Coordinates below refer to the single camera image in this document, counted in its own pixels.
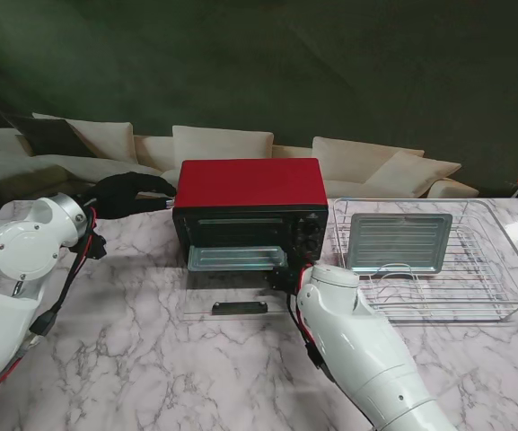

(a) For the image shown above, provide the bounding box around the ribbed metal baking tray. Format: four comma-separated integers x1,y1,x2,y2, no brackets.
345,213,453,275
187,245,289,274

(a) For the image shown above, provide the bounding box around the glass oven door black handle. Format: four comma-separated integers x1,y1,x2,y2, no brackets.
180,268,299,321

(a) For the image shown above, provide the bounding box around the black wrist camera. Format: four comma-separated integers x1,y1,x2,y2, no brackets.
270,267,303,294
88,235,107,260

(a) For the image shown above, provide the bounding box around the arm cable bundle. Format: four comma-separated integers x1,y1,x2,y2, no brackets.
287,291,336,383
0,210,107,405

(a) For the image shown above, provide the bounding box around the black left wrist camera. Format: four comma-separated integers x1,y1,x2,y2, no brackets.
88,235,107,260

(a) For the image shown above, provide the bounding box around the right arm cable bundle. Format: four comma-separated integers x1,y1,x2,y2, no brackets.
287,291,336,383

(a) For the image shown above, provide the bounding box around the small beige sofa cushion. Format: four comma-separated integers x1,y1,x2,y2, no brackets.
159,169,183,192

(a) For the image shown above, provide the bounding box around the beige sofa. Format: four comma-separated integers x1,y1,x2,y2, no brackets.
0,110,482,201

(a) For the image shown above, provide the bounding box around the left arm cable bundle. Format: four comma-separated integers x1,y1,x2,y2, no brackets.
0,210,107,405

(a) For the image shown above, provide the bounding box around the red black toaster oven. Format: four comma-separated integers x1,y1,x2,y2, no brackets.
171,157,330,270

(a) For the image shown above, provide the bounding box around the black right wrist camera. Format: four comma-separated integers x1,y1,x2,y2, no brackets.
270,267,303,294

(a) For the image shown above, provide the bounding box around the dark brown sofa cushion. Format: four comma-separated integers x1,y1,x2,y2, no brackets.
0,111,96,158

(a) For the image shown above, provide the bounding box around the white wire dish rack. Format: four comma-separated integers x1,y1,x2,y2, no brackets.
332,197,518,324

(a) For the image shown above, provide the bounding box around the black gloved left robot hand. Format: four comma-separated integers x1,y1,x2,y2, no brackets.
81,172,179,220

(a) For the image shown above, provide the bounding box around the long beige sofa cushion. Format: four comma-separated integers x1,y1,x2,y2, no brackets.
31,154,161,183

